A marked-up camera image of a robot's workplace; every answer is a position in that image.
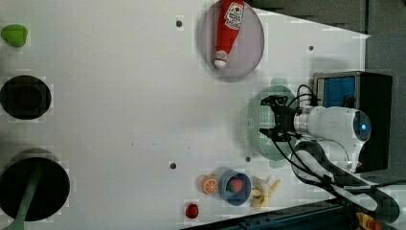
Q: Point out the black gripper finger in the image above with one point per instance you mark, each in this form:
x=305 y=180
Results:
x=274 y=101
x=278 y=135

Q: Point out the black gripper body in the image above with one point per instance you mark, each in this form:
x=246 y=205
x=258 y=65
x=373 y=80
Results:
x=284 y=118

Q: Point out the green plastic strainer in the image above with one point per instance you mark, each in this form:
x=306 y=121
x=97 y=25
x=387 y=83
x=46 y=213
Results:
x=261 y=116

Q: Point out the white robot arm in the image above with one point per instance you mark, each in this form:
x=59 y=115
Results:
x=330 y=140

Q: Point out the toy banana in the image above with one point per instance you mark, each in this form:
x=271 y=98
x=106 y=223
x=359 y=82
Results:
x=262 y=192

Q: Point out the grey round plate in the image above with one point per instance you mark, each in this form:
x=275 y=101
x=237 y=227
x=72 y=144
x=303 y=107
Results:
x=247 y=50

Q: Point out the toy strawberry in bowl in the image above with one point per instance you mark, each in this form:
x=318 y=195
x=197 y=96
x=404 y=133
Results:
x=234 y=185

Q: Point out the blue bowl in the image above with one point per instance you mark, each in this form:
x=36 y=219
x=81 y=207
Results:
x=234 y=199

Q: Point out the toy orange slice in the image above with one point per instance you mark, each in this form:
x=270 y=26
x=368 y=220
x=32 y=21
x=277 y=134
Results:
x=208 y=185

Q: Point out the black toaster oven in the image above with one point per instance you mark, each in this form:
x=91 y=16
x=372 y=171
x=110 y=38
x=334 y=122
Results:
x=372 y=94

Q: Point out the red ketchup bottle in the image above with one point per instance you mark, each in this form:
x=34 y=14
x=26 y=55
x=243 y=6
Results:
x=228 y=25

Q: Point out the small red toy strawberry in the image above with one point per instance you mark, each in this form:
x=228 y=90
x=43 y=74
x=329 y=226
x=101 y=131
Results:
x=192 y=211

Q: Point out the large black round pan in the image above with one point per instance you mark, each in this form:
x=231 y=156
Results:
x=51 y=192

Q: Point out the small black round pot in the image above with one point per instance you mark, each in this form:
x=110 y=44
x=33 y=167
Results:
x=25 y=97

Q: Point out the green toy pepper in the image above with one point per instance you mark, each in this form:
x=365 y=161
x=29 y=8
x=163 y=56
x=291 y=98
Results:
x=15 y=34

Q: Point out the green spatula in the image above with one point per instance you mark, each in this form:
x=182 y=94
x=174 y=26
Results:
x=27 y=198

